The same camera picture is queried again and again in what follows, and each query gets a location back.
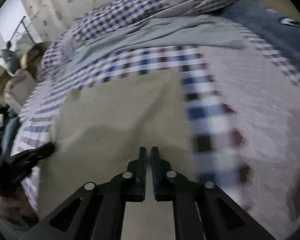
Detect khaki beige garment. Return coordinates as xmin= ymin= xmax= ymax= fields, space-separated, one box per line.
xmin=36 ymin=69 xmax=199 ymax=240

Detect black clothes rack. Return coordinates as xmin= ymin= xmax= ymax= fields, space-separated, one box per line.
xmin=9 ymin=16 xmax=43 ymax=45

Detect person's left hand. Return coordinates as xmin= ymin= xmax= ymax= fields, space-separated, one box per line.
xmin=0 ymin=187 xmax=39 ymax=231

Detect dark teal garment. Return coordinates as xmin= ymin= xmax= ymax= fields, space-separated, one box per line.
xmin=1 ymin=116 xmax=21 ymax=153

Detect cardboard boxes pile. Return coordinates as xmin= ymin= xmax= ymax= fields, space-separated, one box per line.
xmin=0 ymin=42 xmax=50 ymax=111

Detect green white plush toy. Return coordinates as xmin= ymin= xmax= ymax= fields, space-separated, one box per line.
xmin=0 ymin=41 xmax=21 ymax=76

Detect plaid checkered bed sheet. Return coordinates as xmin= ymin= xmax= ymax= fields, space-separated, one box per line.
xmin=11 ymin=21 xmax=300 ymax=240

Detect light blue sweatpants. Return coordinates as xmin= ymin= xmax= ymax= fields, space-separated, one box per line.
xmin=49 ymin=15 xmax=244 ymax=82

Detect plaid folded quilt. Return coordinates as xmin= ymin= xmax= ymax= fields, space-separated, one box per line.
xmin=36 ymin=0 xmax=239 ymax=82

